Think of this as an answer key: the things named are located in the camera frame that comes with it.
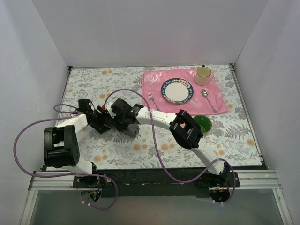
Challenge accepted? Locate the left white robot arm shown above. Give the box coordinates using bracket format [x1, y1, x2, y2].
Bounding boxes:
[44, 99, 109, 188]

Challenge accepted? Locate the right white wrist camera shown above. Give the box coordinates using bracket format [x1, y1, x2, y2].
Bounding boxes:
[102, 102, 116, 118]

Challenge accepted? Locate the cream mug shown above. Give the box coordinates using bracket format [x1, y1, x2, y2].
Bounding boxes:
[195, 65, 212, 86]

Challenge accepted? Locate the pink placemat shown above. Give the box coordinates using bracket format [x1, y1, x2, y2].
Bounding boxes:
[142, 69, 228, 116]

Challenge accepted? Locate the aluminium frame rail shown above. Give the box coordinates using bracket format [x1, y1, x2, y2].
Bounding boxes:
[20, 170, 293, 225]

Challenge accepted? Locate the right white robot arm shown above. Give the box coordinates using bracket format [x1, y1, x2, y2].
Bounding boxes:
[98, 98, 231, 186]

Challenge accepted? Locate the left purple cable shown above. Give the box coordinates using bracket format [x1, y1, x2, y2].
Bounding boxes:
[13, 104, 119, 210]

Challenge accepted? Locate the silver fork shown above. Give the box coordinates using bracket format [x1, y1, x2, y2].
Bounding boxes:
[148, 92, 160, 111]

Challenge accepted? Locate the green bowl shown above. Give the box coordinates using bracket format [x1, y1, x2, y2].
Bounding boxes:
[194, 115, 212, 133]

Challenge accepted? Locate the purple cable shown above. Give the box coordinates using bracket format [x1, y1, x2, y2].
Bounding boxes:
[104, 89, 236, 207]
[13, 104, 119, 210]

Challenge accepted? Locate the white plate blue rim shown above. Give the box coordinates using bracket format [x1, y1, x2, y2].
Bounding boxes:
[161, 78, 194, 105]

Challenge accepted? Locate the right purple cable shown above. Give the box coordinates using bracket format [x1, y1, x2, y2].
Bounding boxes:
[104, 89, 236, 207]

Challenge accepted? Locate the silver spoon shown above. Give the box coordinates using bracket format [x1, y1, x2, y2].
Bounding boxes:
[201, 89, 217, 113]

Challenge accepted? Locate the grey cloth napkin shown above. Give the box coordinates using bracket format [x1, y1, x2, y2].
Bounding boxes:
[122, 124, 139, 138]

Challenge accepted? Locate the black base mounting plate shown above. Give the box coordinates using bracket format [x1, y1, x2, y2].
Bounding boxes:
[73, 167, 240, 198]

